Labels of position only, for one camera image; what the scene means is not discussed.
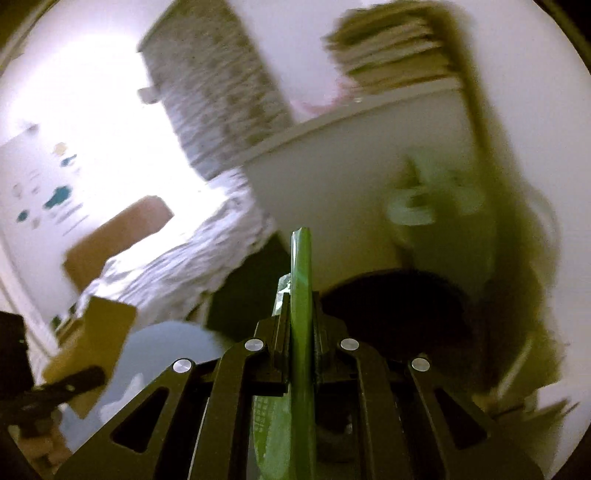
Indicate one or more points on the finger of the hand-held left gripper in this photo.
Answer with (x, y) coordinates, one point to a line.
(69, 383)

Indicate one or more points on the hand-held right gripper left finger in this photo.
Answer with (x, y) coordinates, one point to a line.
(277, 341)

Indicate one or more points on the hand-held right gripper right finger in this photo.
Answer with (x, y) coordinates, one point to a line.
(323, 341)

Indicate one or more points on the green snack packet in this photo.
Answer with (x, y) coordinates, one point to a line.
(302, 323)

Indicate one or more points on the black waste bin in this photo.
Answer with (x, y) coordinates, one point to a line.
(397, 314)

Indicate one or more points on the white ruffled bedding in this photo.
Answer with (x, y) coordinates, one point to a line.
(184, 258)

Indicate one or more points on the white cabinet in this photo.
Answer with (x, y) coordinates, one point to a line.
(332, 194)

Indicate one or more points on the brown cardboard box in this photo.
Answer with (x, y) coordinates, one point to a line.
(111, 240)

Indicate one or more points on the pale crumpled object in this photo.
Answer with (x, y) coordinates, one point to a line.
(434, 194)

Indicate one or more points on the stack of books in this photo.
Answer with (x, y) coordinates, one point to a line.
(392, 46)

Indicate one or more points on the wall poster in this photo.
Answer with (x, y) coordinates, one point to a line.
(41, 198)

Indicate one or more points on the patterned wall hanging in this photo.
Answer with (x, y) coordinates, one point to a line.
(221, 87)

